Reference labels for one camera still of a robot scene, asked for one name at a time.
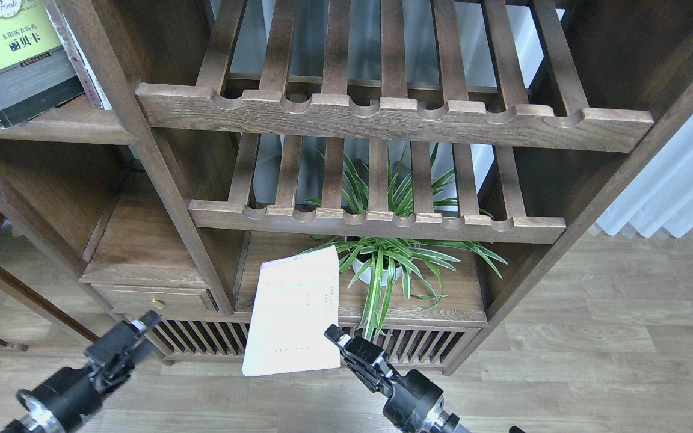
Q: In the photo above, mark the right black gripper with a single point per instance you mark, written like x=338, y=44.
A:
x=414, y=403

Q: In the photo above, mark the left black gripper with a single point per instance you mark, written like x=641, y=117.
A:
x=69, y=398

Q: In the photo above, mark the white and purple book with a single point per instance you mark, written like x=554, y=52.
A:
x=297, y=299

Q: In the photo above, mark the green and black book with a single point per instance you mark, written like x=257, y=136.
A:
x=36, y=74

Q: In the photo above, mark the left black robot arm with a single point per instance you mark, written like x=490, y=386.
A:
x=68, y=399

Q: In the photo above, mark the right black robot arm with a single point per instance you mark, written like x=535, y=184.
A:
x=449, y=424

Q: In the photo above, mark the brass right door knob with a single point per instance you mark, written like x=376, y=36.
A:
x=345, y=342

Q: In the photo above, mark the green spider plant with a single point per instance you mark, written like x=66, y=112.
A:
x=392, y=261

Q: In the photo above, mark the dark wooden bookshelf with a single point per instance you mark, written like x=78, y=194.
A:
x=518, y=121

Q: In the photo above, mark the white standing book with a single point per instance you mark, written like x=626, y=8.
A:
x=93, y=90

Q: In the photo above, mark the white curtain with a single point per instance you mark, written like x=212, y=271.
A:
x=661, y=196

